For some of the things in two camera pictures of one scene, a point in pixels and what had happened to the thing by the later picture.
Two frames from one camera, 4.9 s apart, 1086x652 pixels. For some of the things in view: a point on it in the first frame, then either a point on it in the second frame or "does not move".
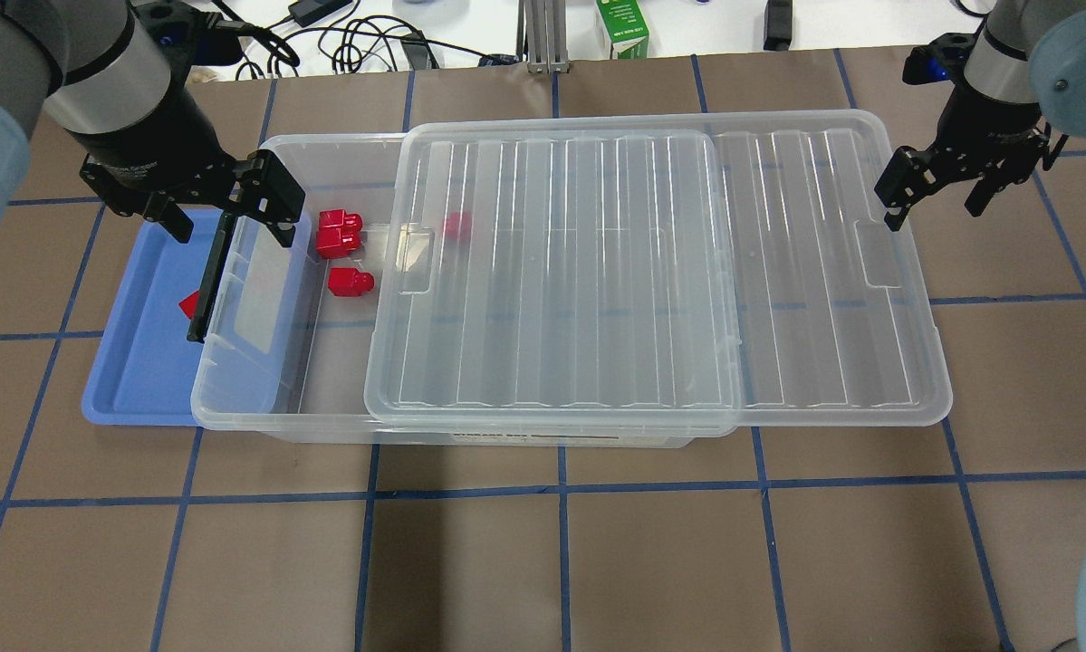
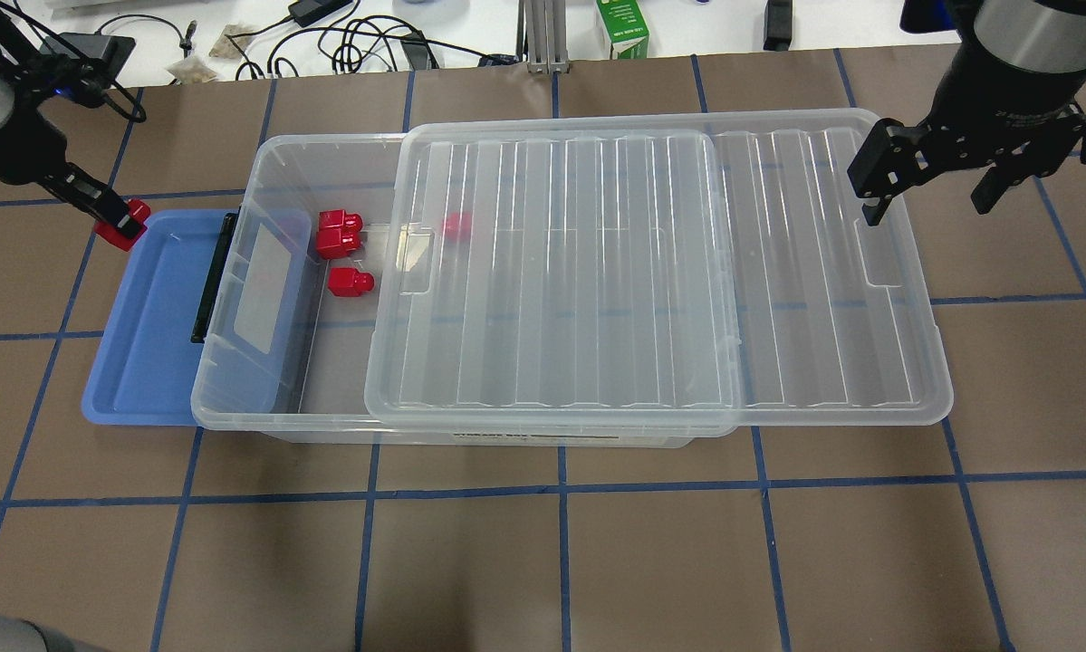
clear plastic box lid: (720, 269) does not move
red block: (188, 304) → (138, 209)
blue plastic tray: (145, 369) does not move
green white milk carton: (626, 26) does not move
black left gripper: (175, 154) → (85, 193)
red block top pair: (338, 234) does not move
